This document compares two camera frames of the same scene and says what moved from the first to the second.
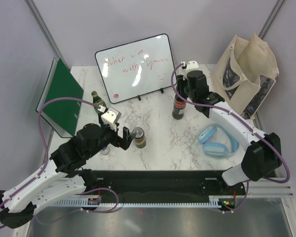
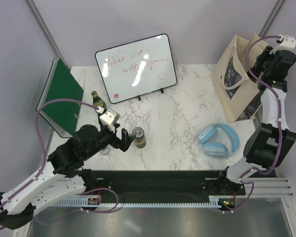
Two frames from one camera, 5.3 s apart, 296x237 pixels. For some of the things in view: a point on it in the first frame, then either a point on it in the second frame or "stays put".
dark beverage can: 140,139 stays put
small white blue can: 105,151 stays put
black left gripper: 119,141 stays put
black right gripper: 180,82 to 264,55
